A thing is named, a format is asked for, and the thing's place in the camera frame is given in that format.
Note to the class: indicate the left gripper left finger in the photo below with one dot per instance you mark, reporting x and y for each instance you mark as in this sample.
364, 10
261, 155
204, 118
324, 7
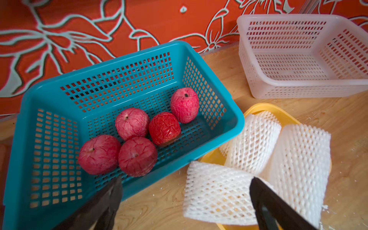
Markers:
100, 211

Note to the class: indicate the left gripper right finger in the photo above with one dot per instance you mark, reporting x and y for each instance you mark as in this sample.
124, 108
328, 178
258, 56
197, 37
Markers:
272, 212

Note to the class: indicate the white foam net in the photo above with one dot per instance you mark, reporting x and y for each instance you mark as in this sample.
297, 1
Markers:
218, 194
298, 166
251, 150

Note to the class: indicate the red apple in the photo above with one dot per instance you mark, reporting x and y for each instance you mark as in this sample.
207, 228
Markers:
185, 105
132, 122

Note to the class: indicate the teal plastic basket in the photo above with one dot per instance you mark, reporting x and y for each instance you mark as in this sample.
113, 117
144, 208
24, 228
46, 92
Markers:
45, 183

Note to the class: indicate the pink plastic basket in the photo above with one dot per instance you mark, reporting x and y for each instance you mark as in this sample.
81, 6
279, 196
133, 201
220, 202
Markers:
303, 55

